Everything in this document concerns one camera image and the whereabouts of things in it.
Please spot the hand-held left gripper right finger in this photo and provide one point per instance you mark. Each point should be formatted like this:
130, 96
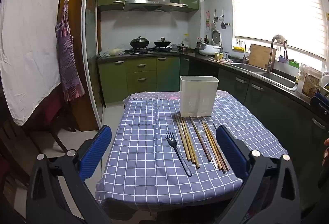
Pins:
231, 152

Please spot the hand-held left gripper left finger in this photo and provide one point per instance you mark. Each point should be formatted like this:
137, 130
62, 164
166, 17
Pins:
96, 147

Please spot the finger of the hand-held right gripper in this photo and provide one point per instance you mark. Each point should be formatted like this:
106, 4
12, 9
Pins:
320, 104

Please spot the black plastic utensil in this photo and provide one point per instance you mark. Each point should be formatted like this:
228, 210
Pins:
215, 127

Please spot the clear plastic spoon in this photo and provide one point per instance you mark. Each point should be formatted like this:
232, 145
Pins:
201, 128

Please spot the row of wooden chopsticks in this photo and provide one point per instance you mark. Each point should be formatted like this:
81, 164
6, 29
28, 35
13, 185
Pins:
188, 141

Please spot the black plastic fork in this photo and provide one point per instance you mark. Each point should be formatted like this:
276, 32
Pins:
180, 159

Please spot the white plastic utensil holder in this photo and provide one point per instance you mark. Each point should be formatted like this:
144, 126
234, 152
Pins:
199, 95

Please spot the person's right hand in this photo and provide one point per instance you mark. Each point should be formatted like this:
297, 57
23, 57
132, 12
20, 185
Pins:
326, 152

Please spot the clear food container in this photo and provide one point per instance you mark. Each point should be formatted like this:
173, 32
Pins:
309, 82

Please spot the dark wooden chair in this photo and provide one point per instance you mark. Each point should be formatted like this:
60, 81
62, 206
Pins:
55, 121

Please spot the blue checkered tablecloth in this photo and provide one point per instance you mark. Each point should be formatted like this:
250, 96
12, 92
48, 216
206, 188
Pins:
144, 136

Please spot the steel double sink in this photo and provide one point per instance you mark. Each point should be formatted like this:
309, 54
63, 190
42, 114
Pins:
277, 79

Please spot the tall steel faucet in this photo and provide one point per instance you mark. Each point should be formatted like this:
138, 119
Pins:
270, 59

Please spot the beige rag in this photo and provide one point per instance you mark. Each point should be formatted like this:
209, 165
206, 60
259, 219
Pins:
280, 38

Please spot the purple patterned cloth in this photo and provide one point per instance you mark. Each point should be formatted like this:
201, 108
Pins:
154, 95

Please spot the wooden cutting board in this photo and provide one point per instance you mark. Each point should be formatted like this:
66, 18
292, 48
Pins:
258, 57

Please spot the purple checkered apron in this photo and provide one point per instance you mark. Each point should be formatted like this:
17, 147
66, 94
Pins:
67, 65

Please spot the small chrome faucet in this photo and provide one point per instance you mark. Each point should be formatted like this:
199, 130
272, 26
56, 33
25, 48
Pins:
244, 54

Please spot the grey rag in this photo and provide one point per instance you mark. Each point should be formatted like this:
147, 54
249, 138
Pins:
104, 53

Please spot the yellowish plastic bag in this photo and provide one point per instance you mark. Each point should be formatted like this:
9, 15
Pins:
116, 51

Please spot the yellow mug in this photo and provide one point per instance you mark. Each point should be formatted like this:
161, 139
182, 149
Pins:
218, 55

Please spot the white mug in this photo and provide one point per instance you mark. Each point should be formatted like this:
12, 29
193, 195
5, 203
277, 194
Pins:
225, 54

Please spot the yellow sponge tray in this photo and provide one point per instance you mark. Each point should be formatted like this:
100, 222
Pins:
238, 48

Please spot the white window blind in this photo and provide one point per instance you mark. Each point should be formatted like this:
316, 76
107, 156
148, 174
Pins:
277, 8

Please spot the white rice cooker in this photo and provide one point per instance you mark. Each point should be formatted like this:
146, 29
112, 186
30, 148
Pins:
208, 49

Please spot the gas stove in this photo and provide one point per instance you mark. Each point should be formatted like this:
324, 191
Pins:
154, 51

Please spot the black wok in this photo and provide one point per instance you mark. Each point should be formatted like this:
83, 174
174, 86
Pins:
139, 43
162, 43

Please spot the glass sliding door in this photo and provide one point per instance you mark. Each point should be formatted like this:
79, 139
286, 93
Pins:
91, 34

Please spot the small steel pot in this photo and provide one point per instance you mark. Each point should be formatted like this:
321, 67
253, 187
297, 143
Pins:
183, 47

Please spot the dark sauce bottle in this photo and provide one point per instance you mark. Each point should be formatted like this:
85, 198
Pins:
206, 39

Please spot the clear plastic bottle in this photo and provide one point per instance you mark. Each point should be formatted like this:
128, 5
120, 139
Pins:
185, 40

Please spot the hanging slotted turner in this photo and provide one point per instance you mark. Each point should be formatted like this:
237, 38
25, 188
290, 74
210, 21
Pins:
223, 25

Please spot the hanging spatula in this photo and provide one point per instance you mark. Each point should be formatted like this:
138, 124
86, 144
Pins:
213, 25

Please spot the red hanging tool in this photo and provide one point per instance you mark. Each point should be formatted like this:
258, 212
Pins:
207, 21

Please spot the white wall sheet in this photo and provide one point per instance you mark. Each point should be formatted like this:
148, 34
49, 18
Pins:
28, 47

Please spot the wooden door frame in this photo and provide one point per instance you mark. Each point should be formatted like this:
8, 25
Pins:
77, 21

